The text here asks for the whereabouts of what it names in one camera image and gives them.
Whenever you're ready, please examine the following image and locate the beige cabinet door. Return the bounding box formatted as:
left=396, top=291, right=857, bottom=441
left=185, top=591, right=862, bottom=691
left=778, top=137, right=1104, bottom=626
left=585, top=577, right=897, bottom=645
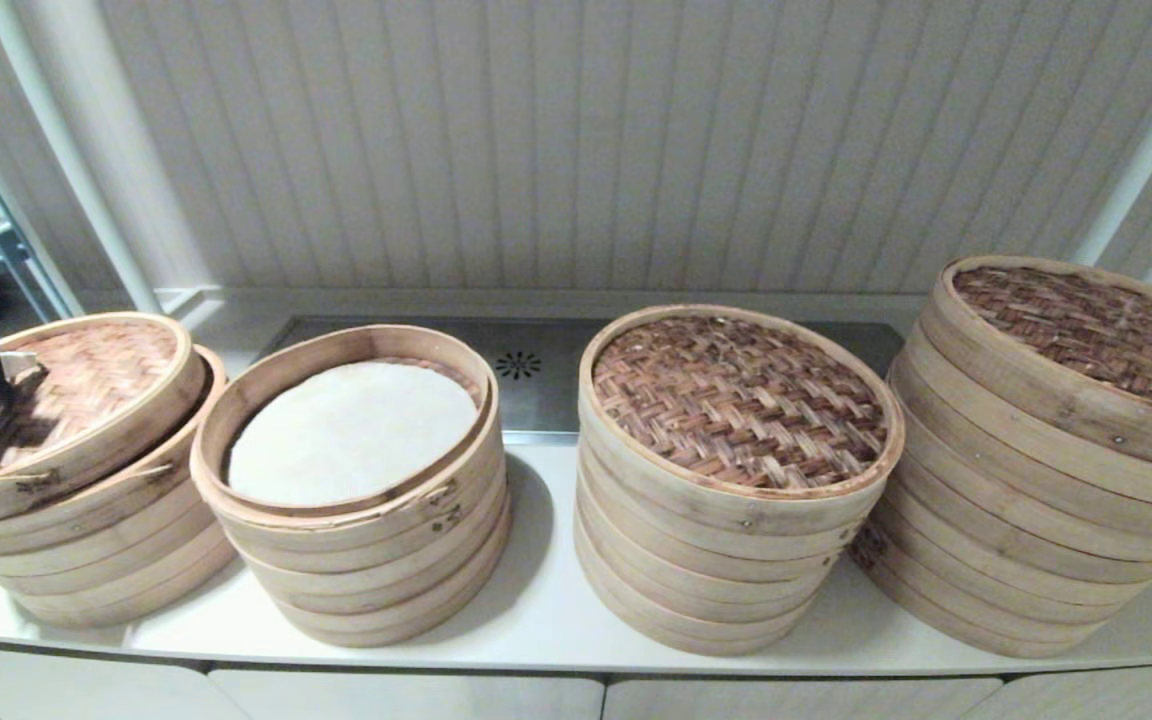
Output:
left=961, top=662, right=1152, bottom=720
left=604, top=680, right=1002, bottom=720
left=211, top=672, right=605, bottom=720
left=0, top=645, right=220, bottom=720

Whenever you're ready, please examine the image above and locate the grey metal rack frame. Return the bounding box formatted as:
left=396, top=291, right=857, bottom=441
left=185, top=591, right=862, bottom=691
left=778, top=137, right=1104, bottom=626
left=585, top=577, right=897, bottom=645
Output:
left=0, top=83, right=87, bottom=326

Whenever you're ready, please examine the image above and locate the white round liner paper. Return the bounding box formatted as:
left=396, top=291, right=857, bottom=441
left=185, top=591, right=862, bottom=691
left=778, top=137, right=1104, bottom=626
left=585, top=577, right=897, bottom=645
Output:
left=227, top=362, right=480, bottom=508

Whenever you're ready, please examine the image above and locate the stainless steel drain plate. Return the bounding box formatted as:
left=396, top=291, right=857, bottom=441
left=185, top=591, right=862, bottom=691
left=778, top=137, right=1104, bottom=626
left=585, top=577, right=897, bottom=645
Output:
left=258, top=318, right=905, bottom=448

